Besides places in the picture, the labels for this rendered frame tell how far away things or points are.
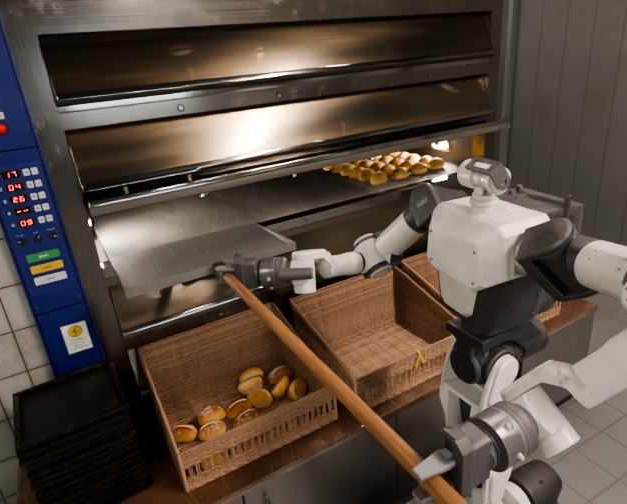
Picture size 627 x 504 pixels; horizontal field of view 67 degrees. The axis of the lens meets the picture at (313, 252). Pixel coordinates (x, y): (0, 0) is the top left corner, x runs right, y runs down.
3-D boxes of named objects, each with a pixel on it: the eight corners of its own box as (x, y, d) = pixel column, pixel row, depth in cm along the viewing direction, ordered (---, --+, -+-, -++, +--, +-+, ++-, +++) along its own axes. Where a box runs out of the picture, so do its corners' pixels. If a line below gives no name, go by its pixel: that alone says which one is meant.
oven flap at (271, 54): (58, 106, 136) (36, 36, 134) (489, 56, 214) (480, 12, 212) (57, 101, 132) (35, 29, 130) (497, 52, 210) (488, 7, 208)
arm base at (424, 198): (436, 215, 145) (456, 184, 139) (461, 240, 136) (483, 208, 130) (400, 209, 137) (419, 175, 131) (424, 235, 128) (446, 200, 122)
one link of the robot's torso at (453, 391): (469, 443, 155) (477, 321, 138) (513, 480, 141) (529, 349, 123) (434, 464, 149) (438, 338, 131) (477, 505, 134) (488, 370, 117)
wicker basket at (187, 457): (150, 406, 181) (133, 346, 171) (280, 354, 206) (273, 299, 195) (184, 497, 142) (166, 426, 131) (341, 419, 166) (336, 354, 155)
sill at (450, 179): (102, 273, 163) (99, 262, 161) (473, 175, 241) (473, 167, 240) (105, 279, 158) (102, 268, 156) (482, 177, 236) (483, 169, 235)
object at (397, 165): (311, 167, 272) (311, 158, 269) (378, 153, 292) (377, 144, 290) (375, 186, 222) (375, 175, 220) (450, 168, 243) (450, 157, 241)
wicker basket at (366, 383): (292, 353, 206) (286, 298, 195) (394, 313, 230) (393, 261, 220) (356, 418, 166) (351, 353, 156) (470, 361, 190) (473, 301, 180)
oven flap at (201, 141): (82, 193, 146) (64, 129, 145) (486, 115, 224) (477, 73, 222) (82, 190, 142) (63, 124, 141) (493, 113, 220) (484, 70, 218)
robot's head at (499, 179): (492, 175, 112) (479, 151, 109) (519, 182, 105) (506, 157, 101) (474, 193, 112) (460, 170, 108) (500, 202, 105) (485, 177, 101)
